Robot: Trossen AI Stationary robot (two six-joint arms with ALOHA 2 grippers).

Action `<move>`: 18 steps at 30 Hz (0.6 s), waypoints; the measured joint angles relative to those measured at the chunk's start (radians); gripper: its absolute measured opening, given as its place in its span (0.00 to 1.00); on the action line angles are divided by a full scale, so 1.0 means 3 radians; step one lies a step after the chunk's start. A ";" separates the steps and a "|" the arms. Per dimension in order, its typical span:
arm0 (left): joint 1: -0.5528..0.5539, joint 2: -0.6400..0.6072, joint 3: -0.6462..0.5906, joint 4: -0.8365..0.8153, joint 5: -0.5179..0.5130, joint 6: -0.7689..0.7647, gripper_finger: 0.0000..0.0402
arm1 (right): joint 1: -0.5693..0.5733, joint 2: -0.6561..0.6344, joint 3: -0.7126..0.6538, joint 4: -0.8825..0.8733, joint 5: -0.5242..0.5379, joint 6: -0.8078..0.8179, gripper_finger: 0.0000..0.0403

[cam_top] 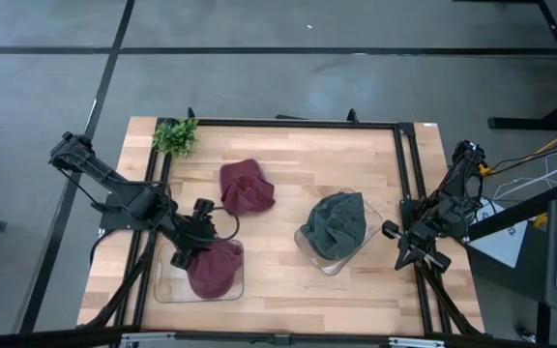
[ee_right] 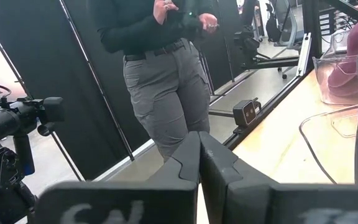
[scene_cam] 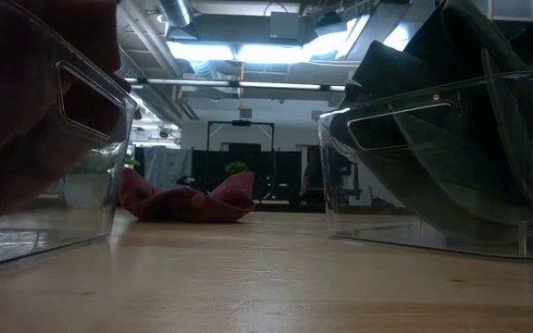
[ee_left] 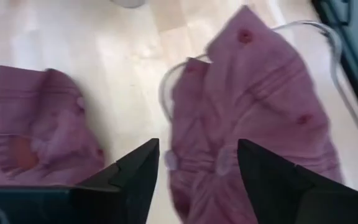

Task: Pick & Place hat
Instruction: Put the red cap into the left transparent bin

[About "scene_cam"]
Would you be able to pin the long ceiling tube light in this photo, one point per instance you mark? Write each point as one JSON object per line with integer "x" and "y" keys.
{"x": 192, "y": 82}

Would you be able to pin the grey ceiling equipment box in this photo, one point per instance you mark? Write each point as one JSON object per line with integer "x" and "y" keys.
{"x": 284, "y": 25}

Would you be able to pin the grey-green cover sheet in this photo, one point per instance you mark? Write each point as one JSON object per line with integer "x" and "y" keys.
{"x": 169, "y": 164}

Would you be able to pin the black gantry frame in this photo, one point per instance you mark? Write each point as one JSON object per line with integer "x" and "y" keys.
{"x": 241, "y": 123}

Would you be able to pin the green potted plant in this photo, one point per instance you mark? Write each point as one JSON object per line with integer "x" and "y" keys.
{"x": 131, "y": 161}

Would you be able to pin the small silver ventilation duct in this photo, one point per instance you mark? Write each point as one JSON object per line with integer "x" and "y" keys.
{"x": 176, "y": 11}

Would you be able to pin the bright ceiling light panel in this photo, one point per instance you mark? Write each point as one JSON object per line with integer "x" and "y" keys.
{"x": 271, "y": 53}

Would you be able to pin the small green plant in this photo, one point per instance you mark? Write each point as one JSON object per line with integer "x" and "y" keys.
{"x": 235, "y": 167}

